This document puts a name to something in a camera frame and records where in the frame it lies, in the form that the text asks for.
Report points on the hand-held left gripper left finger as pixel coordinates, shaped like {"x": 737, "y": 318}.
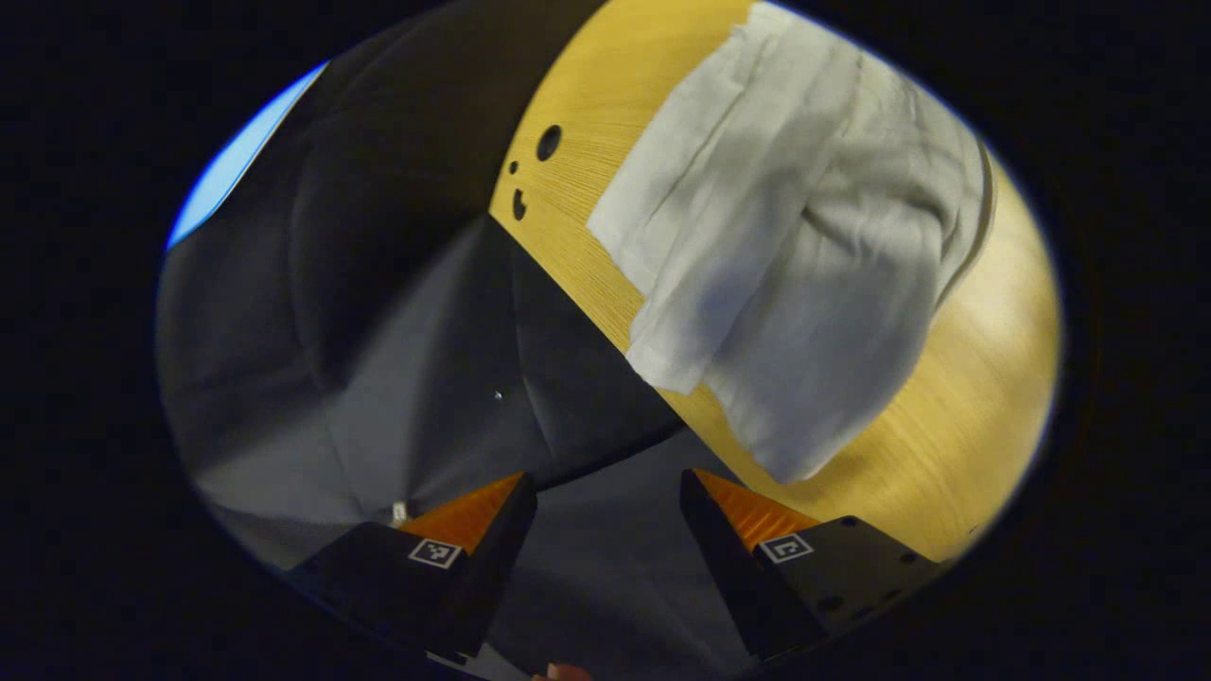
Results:
{"x": 497, "y": 567}

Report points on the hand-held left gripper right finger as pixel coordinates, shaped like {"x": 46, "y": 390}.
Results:
{"x": 719, "y": 567}

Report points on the white jeans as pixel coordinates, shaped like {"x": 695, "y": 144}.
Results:
{"x": 804, "y": 284}

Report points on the silver metal clip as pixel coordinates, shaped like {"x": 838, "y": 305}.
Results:
{"x": 399, "y": 511}

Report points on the black backdrop cloth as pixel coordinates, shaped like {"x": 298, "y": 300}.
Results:
{"x": 378, "y": 284}

